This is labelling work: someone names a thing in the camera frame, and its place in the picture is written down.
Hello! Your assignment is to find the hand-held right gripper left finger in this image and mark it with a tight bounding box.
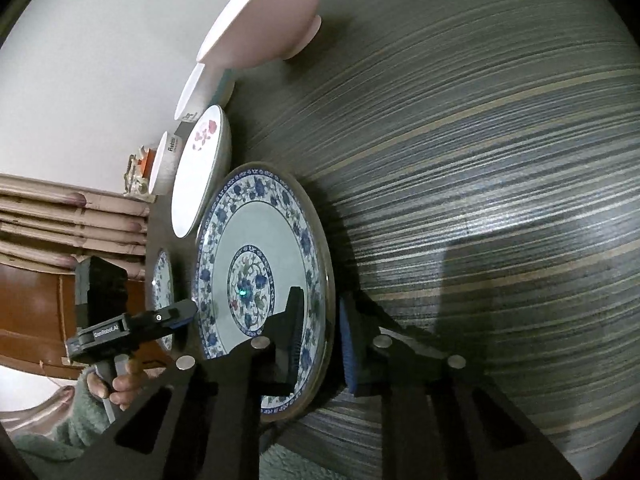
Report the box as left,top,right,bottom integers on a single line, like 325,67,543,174
60,286,306,480

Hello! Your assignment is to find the white bowl with blue band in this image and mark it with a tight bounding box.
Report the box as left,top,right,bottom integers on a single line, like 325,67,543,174
175,62,236,122

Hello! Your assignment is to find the white bowl with peach band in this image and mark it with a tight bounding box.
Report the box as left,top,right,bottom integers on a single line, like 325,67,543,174
148,131,181,196

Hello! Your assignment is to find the floral ceramic teapot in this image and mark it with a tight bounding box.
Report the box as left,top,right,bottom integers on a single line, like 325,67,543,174
122,152,151,198

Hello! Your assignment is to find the orange lidded teacup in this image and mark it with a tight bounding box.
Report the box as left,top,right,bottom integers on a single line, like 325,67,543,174
139,145,158,181

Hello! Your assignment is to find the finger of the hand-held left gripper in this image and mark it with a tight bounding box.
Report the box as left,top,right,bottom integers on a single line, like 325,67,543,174
127,299,198,353

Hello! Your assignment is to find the brown wooden cabinet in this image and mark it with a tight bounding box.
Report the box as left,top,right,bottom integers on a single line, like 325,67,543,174
0,260,151,381

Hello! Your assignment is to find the small blue floral plate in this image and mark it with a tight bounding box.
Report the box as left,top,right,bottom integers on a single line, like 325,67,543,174
150,249,175,352

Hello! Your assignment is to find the green fleece garment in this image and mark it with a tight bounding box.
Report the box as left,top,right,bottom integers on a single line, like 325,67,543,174
260,440,401,480

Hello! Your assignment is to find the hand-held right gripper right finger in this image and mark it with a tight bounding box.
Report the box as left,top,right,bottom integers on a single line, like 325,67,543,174
337,292,586,480

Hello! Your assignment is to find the white plate with pink flowers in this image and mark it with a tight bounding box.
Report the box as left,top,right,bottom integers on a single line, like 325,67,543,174
171,104,232,238

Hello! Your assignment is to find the beige patterned curtain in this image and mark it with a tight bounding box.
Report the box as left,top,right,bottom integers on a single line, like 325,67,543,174
0,172,151,273

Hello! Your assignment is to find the large pink bowl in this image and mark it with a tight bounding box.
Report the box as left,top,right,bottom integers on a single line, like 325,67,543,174
196,0,323,68

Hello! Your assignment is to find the person's left hand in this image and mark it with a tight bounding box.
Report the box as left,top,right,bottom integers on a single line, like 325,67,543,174
87,357,167,410

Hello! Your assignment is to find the person's left forearm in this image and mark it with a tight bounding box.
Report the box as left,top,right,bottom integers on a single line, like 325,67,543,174
10,385,117,467

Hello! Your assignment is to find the large blue floral plate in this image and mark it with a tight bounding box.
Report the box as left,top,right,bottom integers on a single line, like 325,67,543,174
192,162,335,422

